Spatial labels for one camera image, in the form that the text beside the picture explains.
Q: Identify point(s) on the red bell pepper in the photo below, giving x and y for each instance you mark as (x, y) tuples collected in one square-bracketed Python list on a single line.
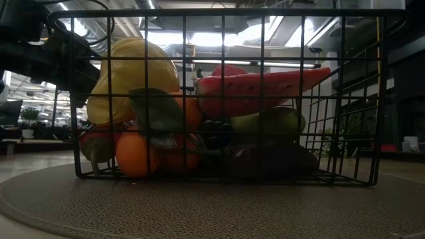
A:
[(235, 70)]

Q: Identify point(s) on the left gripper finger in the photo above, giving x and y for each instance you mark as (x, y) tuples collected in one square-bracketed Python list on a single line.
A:
[(86, 76)]

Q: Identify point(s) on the white cups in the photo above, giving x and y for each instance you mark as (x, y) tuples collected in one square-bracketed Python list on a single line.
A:
[(411, 143)]

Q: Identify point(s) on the potted plant white pot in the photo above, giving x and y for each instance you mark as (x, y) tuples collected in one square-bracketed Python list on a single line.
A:
[(30, 114)]

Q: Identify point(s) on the dark grape bunch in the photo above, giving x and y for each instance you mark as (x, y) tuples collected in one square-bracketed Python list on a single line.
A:
[(212, 127)]

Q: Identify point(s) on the small red object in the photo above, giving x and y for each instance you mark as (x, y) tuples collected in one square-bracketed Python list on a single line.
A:
[(388, 148)]

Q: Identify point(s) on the purple eggplant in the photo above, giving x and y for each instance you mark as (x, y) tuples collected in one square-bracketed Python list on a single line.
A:
[(282, 159)]

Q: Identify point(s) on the red watermelon slice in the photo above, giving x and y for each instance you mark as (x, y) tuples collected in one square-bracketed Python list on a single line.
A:
[(245, 86)]

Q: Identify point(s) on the orange tangerine bunch with leaves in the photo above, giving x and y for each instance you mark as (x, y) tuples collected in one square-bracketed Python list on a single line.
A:
[(133, 152)]

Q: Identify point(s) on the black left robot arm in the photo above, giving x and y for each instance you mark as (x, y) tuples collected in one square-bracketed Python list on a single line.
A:
[(20, 20)]

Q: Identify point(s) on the green cucumber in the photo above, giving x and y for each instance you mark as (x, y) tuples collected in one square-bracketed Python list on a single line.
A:
[(245, 123)]

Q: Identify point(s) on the red chili pepper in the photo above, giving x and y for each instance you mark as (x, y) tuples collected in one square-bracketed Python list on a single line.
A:
[(96, 142)]

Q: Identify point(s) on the yellow pear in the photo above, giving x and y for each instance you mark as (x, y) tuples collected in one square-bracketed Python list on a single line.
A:
[(129, 76)]

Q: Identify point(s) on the dark monitor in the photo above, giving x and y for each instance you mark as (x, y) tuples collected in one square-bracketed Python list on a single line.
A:
[(10, 113)]

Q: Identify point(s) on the round grey mat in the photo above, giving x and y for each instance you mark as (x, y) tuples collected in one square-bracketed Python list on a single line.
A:
[(212, 209)]

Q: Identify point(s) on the ceiling light tube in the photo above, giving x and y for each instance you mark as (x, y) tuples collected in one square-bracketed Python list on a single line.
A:
[(245, 62)]

